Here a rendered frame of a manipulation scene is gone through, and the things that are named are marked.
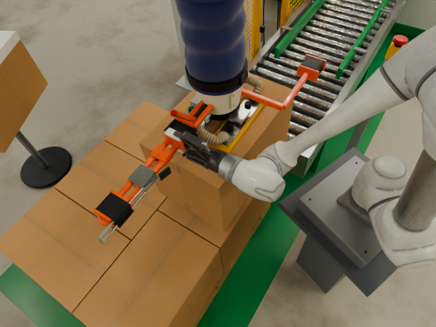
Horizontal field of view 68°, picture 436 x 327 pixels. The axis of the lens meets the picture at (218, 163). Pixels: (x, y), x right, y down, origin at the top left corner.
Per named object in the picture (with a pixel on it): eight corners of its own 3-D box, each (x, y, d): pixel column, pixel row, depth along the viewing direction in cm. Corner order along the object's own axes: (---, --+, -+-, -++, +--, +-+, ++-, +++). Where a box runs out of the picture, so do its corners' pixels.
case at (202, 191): (224, 117, 190) (221, 61, 158) (285, 145, 176) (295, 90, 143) (158, 191, 164) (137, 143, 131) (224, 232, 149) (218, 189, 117)
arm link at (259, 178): (226, 191, 104) (244, 176, 114) (270, 214, 98) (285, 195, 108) (234, 163, 98) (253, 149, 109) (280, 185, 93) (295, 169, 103)
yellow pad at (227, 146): (249, 93, 144) (249, 84, 140) (268, 100, 140) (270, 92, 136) (206, 145, 129) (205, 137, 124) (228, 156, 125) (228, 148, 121)
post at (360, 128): (343, 154, 249) (392, 39, 167) (351, 157, 247) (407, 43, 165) (340, 160, 246) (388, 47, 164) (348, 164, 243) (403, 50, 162)
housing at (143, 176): (143, 170, 111) (140, 162, 108) (158, 178, 109) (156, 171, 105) (130, 185, 108) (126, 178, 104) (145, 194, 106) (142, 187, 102)
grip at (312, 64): (305, 63, 137) (307, 53, 133) (324, 70, 134) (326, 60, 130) (296, 75, 133) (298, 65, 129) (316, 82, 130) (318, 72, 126)
